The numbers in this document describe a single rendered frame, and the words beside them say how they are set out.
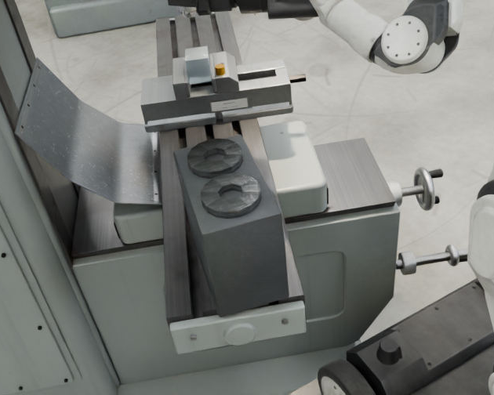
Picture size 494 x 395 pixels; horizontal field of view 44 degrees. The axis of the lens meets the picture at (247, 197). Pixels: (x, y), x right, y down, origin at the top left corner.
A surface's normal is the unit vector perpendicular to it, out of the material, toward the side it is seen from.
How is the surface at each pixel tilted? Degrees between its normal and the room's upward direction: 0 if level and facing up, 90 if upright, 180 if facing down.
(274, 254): 90
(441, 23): 56
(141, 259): 90
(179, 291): 0
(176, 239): 0
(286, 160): 0
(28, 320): 88
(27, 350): 88
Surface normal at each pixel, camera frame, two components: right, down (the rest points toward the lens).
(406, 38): -0.54, 0.04
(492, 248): -0.87, 0.38
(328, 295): 0.13, 0.63
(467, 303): -0.11, -0.76
